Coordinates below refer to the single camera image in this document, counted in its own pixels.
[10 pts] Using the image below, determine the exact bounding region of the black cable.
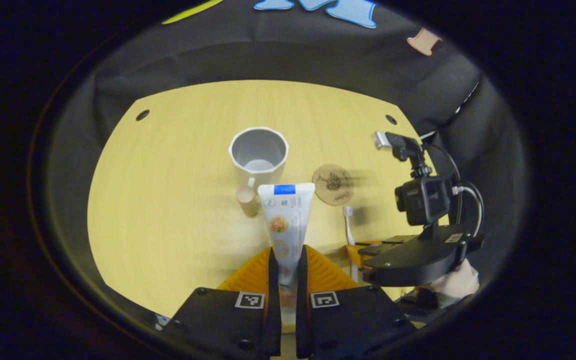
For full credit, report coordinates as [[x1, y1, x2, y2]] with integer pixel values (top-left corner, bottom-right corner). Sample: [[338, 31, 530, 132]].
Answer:
[[424, 144, 485, 237]]

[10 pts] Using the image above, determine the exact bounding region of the white toothpaste tube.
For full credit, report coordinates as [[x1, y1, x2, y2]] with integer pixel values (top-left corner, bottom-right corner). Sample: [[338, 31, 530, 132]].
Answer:
[[258, 183, 316, 333]]

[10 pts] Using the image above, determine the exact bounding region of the black backdrop cloth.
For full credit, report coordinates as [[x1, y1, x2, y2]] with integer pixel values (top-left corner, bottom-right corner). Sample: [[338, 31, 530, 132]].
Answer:
[[43, 0, 526, 321]]

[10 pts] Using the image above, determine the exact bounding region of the round brown coaster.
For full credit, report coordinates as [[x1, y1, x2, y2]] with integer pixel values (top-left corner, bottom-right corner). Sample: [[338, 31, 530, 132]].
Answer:
[[312, 164, 355, 206]]

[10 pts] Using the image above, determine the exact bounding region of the pale pink toothbrush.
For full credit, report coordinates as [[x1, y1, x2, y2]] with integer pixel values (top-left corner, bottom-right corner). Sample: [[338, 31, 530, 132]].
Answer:
[[343, 205, 360, 283]]

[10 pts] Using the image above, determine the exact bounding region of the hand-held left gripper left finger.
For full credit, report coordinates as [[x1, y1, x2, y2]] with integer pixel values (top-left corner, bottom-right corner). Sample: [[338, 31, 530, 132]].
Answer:
[[160, 245, 282, 360]]

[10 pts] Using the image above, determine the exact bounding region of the white cup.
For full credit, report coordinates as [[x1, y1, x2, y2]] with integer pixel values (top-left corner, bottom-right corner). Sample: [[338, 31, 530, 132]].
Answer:
[[228, 126, 290, 217]]

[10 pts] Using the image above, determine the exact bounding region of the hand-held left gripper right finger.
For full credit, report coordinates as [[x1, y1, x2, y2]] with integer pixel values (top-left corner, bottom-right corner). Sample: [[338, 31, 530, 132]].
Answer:
[[295, 245, 418, 360]]

